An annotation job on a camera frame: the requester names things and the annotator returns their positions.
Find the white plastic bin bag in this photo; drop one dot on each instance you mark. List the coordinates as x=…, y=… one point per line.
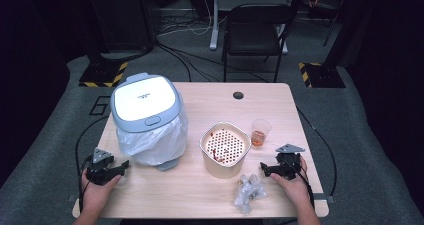
x=156, y=143

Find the person's right hand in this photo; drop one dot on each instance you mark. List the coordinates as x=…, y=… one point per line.
x=296, y=190

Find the clear plastic wrap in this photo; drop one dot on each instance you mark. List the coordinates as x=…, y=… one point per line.
x=248, y=190

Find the beige container with perforated strainer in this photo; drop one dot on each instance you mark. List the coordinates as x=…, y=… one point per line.
x=224, y=146

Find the white and blue pedal bin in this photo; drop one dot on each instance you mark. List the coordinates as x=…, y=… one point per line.
x=143, y=100

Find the clear plastic cup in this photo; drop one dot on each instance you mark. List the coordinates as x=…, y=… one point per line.
x=260, y=133

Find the black folding chair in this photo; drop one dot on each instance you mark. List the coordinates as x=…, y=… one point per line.
x=253, y=35

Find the person's left hand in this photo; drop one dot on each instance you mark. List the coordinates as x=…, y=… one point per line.
x=95, y=195

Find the black base plate striped edge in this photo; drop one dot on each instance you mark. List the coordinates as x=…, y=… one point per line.
x=325, y=76
x=101, y=75

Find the white desk frame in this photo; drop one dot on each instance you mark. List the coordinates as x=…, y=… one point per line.
x=214, y=25

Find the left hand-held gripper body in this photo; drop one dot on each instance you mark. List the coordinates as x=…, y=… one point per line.
x=100, y=170

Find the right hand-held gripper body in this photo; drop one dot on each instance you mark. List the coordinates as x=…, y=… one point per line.
x=288, y=163

